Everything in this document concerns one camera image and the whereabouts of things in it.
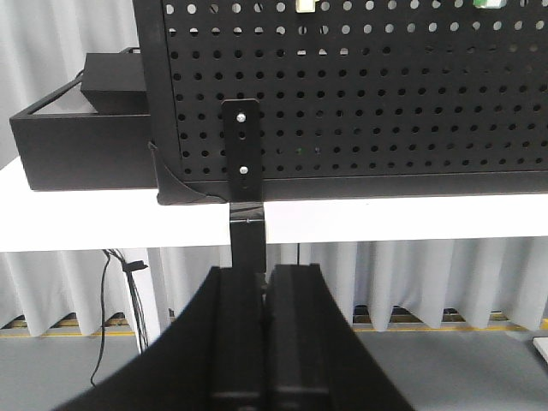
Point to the white clip on pegboard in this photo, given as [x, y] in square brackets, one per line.
[305, 6]

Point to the small black box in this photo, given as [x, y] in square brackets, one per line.
[114, 83]

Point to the black shallow tray box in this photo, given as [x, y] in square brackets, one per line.
[64, 144]

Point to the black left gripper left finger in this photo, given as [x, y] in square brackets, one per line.
[210, 358]

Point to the white pleated curtain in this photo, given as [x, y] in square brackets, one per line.
[401, 145]

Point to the black perforated pegboard panel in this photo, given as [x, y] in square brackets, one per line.
[358, 99]

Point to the black pegboard clamp bracket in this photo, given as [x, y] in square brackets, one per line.
[242, 171]

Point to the green white part on pegboard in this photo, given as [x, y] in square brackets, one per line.
[489, 4]

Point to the white standing desk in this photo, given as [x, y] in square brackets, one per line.
[476, 254]

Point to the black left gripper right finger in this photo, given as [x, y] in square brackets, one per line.
[315, 360]

